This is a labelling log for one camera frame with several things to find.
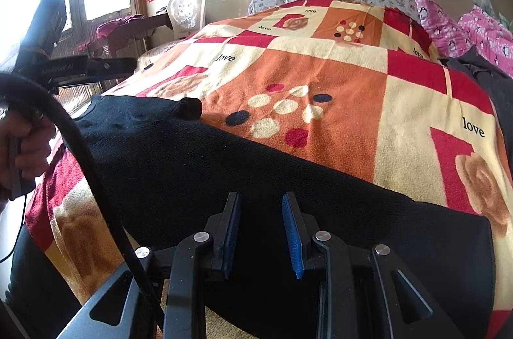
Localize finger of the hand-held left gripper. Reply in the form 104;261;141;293
86;56;139;81

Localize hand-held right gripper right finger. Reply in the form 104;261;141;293
282;192;467;339

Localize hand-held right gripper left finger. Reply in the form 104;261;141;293
56;191;243;339

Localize black pants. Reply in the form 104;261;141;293
74;95;498;339

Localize person's left hand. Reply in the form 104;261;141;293
0;108;57;199

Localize wooden table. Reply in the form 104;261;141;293
88;12;173;59

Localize maroon cloth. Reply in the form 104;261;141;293
97;15;145;39

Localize white ornate chair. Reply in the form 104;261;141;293
166;0;208;40

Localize red orange checked printed blanket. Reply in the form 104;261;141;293
24;0;513;339

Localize person's dark clothed leg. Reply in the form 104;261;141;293
0;223;87;339

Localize dark grey cloth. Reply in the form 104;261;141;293
439;46;513;147

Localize pink penguin print pillow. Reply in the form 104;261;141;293
409;0;471;59

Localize thick black cable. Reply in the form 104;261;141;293
0;71;165;335

